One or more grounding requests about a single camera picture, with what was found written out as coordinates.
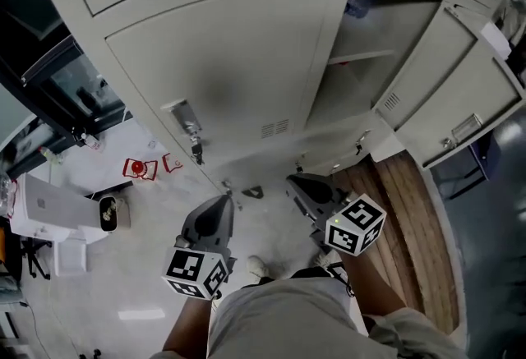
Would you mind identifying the person's torso in light shirt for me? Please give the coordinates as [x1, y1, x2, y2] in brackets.
[150, 274, 469, 359]

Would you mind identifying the white water dispenser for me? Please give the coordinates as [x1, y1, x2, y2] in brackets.
[8, 172, 108, 246]

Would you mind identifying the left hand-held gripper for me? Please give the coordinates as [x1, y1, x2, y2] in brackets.
[161, 192, 238, 301]

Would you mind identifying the person's right forearm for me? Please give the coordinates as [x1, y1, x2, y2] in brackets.
[339, 251, 412, 320]

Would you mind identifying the large white foam panel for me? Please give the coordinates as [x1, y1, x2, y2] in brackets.
[479, 21, 514, 59]

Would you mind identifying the beige waste bin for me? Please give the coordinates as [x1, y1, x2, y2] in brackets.
[97, 195, 132, 234]

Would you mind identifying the black office chair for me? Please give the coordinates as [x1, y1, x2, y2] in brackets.
[18, 237, 53, 283]

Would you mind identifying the blue plastic bottle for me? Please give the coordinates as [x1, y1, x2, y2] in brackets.
[344, 0, 373, 21]

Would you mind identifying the clear water bottle red label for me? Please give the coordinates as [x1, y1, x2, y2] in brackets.
[0, 170, 20, 221]

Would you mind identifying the dark framed window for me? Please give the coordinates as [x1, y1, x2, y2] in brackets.
[0, 0, 135, 177]

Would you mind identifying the person's left forearm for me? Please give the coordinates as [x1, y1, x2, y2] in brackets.
[162, 294, 217, 357]

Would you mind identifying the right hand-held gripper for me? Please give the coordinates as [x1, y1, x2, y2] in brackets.
[285, 172, 388, 259]

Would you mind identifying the wooden platform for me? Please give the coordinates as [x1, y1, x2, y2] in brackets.
[328, 151, 461, 334]

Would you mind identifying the white open box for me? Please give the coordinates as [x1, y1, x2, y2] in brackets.
[53, 240, 90, 277]

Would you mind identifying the black wrist strap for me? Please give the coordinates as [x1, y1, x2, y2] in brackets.
[328, 261, 355, 297]

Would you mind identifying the small greenish bottle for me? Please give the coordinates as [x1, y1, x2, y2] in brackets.
[39, 145, 65, 165]

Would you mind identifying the person's left shoe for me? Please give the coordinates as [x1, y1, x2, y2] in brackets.
[246, 255, 272, 280]

